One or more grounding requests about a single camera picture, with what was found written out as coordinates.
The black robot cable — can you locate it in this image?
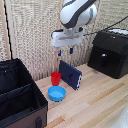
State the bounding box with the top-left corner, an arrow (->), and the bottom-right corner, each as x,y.
82,14 -> 128,37

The white object on case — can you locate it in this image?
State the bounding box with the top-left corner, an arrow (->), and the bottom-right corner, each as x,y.
109,28 -> 128,35

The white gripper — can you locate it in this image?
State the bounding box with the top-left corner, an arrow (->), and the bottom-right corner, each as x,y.
50,28 -> 85,57

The red plastic cup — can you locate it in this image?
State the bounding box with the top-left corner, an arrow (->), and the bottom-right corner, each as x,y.
50,71 -> 63,87

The black hard case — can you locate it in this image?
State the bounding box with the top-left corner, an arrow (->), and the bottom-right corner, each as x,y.
87,29 -> 128,80

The dark blue rectangular block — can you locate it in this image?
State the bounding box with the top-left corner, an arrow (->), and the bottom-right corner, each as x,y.
58,59 -> 83,91

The black fabric storage box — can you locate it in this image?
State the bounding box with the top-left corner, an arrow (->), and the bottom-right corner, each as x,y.
0,58 -> 49,128

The blue plastic bowl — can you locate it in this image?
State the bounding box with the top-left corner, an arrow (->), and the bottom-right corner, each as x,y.
47,85 -> 67,103

